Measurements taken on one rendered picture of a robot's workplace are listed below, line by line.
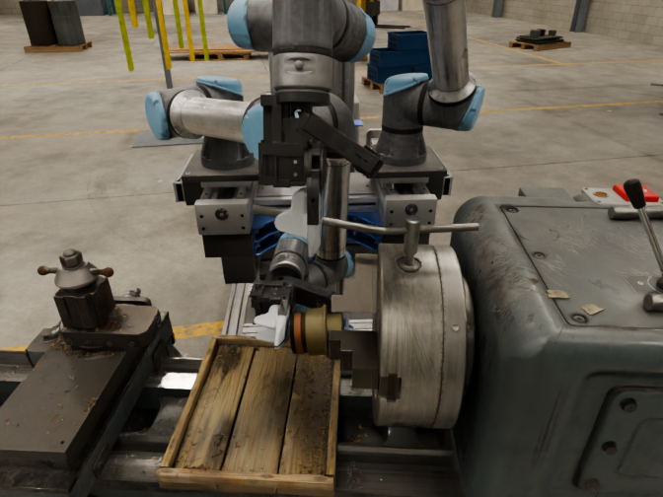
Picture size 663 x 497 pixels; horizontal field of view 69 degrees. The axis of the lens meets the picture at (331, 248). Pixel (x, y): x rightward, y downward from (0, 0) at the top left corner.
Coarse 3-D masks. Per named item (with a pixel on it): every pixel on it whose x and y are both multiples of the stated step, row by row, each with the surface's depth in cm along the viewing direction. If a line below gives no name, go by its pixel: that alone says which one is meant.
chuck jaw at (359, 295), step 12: (360, 264) 86; (372, 264) 86; (360, 276) 85; (372, 276) 85; (348, 288) 85; (360, 288) 85; (372, 288) 85; (336, 300) 85; (348, 300) 85; (360, 300) 85; (372, 300) 85; (336, 312) 85; (348, 312) 85; (360, 312) 84; (372, 312) 84
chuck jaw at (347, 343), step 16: (336, 336) 81; (352, 336) 81; (368, 336) 81; (336, 352) 80; (352, 352) 77; (368, 352) 76; (352, 368) 73; (368, 368) 72; (352, 384) 74; (368, 384) 73; (384, 384) 72
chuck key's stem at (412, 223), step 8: (408, 216) 71; (416, 216) 71; (408, 224) 71; (416, 224) 70; (408, 232) 71; (416, 232) 71; (408, 240) 72; (416, 240) 72; (408, 248) 73; (416, 248) 73; (408, 256) 74; (408, 264) 75
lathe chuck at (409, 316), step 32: (384, 256) 78; (416, 256) 78; (384, 288) 73; (416, 288) 72; (384, 320) 71; (416, 320) 70; (384, 352) 70; (416, 352) 70; (416, 384) 71; (384, 416) 75; (416, 416) 74
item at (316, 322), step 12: (300, 312) 86; (312, 312) 84; (324, 312) 83; (300, 324) 83; (312, 324) 82; (324, 324) 82; (336, 324) 83; (300, 336) 83; (312, 336) 82; (324, 336) 82; (300, 348) 83; (312, 348) 83; (324, 348) 83
